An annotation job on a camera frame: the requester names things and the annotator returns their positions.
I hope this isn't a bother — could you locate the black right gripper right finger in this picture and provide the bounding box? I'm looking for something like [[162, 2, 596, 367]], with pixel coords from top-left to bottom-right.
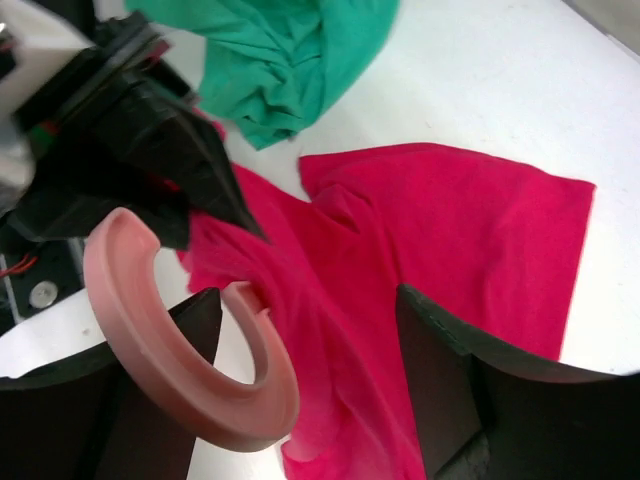
[[396, 285, 639, 479]]

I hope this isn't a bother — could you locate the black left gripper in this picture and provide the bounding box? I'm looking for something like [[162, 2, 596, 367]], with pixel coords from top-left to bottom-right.
[[1, 12, 265, 250]]

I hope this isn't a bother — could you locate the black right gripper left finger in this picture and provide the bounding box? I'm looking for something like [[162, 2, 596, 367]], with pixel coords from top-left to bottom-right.
[[0, 287, 224, 480]]

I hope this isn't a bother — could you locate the pink hanger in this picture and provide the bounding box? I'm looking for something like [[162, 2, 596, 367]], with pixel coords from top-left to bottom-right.
[[84, 208, 300, 452]]

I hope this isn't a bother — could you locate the red t shirt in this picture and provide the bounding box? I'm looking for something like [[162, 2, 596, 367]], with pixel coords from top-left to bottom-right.
[[179, 143, 594, 479]]

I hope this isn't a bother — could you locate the green t shirt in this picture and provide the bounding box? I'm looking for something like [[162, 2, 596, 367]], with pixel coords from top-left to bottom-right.
[[126, 0, 399, 149]]

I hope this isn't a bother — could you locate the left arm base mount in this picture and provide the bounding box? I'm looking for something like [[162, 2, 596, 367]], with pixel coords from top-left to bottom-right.
[[1, 239, 85, 333]]

